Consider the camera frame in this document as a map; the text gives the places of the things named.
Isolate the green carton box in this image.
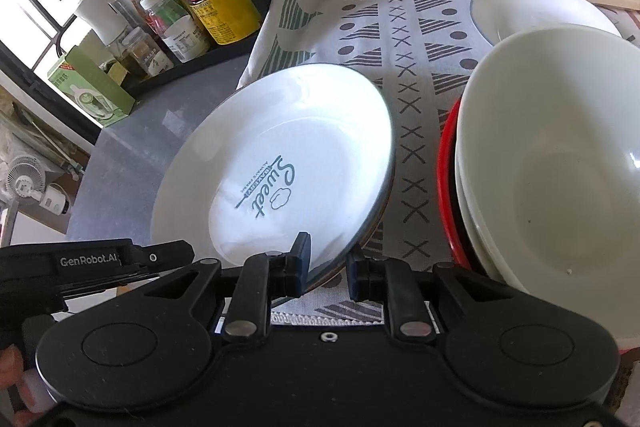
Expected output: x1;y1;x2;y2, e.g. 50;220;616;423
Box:
47;44;136;128

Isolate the small white fan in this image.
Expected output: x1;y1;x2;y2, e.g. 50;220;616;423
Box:
5;154;71;215

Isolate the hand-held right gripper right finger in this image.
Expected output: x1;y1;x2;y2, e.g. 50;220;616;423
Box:
346;248;511;342

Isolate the plain white shallow plate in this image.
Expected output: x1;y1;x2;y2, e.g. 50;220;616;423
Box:
470;0;623;48

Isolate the white bottle with red cap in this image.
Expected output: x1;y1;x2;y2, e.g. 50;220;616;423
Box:
75;0;132;45

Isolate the red and black bowl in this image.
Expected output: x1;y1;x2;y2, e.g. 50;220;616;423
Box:
436;99;481;269

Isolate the small white jar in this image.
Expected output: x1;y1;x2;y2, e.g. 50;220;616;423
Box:
162;14;211;60

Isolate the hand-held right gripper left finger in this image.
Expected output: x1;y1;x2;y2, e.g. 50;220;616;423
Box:
142;232;312;342

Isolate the patterned tasselled table cloth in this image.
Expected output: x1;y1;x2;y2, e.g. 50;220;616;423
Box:
235;0;640;325

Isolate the person's left hand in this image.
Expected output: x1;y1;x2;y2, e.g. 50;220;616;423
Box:
0;346;48;427

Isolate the glass spice jar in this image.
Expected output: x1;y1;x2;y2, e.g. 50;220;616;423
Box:
116;27;173;78

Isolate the cream bowl with olive pattern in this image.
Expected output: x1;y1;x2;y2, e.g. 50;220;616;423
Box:
452;29;640;349
452;147;506;283

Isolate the white plate with teal print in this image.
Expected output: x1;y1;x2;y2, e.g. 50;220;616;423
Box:
150;63;396;295

